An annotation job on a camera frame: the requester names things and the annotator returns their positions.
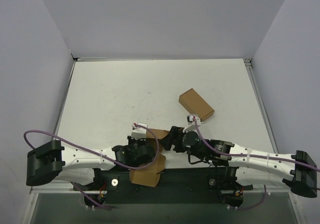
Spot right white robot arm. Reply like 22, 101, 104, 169
159, 126, 320, 198

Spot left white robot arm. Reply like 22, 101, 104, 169
26, 139, 157, 190

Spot folded brown cardboard box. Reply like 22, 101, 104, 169
178, 88, 215, 122

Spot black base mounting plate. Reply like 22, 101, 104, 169
82, 166, 253, 205

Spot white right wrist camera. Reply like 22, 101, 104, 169
182, 114, 204, 133

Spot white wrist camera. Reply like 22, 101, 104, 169
131, 122, 148, 140
182, 114, 204, 133

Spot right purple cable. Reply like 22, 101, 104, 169
193, 120, 320, 210

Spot purple cable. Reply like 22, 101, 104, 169
23, 123, 161, 211
193, 120, 320, 210

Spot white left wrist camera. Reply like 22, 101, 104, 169
131, 122, 148, 140

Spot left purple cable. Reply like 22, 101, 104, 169
23, 123, 161, 211

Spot aluminium frame rail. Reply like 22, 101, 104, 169
243, 58, 300, 194

